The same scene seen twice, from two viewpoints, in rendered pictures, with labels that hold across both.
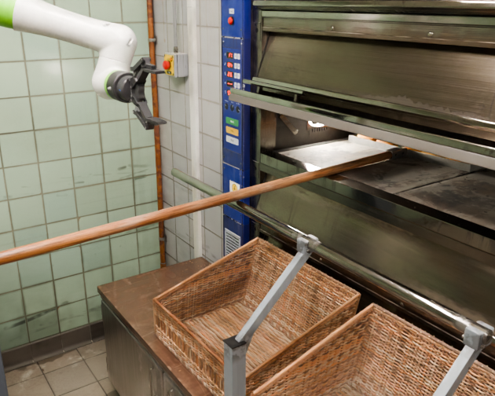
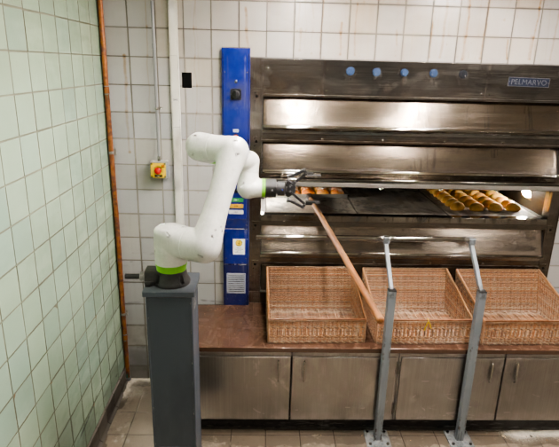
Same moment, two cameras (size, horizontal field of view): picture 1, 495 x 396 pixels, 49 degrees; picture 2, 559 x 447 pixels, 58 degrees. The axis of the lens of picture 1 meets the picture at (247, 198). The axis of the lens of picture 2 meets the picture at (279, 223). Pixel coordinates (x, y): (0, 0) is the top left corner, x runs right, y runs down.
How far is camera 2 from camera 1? 2.46 m
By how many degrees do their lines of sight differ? 54
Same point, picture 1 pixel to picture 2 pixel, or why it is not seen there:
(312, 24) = (306, 137)
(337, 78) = (328, 163)
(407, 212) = (375, 218)
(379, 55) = (351, 150)
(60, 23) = not seen: hidden behind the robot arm
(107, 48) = (253, 167)
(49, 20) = not seen: hidden behind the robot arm
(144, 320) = (248, 341)
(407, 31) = (370, 138)
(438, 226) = (392, 219)
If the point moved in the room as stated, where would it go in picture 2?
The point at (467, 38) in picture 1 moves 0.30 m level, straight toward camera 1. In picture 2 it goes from (400, 141) to (442, 148)
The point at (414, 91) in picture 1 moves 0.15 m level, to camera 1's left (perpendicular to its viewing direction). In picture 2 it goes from (377, 164) to (367, 168)
